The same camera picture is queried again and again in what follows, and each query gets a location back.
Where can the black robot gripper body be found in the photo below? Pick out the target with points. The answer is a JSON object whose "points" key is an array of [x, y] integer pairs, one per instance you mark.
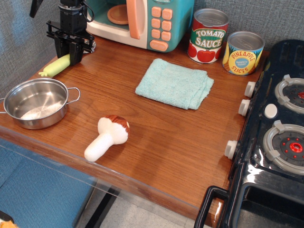
{"points": [[72, 27]]}

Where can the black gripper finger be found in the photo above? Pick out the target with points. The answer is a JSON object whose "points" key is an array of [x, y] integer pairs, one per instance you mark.
{"points": [[62, 46], [76, 53]]}

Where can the spoon with yellow-green handle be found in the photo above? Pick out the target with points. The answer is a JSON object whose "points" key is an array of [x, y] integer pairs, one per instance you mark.
{"points": [[56, 67]]}

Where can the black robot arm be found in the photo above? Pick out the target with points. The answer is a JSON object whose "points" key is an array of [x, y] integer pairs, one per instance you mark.
{"points": [[73, 3]]}

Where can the stainless steel pot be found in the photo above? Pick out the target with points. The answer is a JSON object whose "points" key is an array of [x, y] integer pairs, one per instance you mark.
{"points": [[39, 103]]}

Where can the plush mushroom toy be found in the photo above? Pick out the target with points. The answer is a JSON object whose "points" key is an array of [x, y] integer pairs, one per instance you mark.
{"points": [[113, 130]]}

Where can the toy microwave teal and cream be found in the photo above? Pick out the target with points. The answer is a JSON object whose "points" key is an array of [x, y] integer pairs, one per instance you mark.
{"points": [[157, 25]]}

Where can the light blue folded cloth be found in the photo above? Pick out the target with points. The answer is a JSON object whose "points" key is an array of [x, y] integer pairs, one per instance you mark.
{"points": [[175, 85]]}

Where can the tomato sauce can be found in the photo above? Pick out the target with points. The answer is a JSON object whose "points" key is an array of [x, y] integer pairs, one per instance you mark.
{"points": [[209, 29]]}

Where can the pineapple slices can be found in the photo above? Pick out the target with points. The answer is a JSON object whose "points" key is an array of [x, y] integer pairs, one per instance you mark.
{"points": [[243, 52]]}

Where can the orange object at corner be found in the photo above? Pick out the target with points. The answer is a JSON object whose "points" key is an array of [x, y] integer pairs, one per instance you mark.
{"points": [[6, 221]]}

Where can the black toy stove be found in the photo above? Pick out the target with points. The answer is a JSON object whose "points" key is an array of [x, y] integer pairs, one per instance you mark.
{"points": [[266, 179]]}

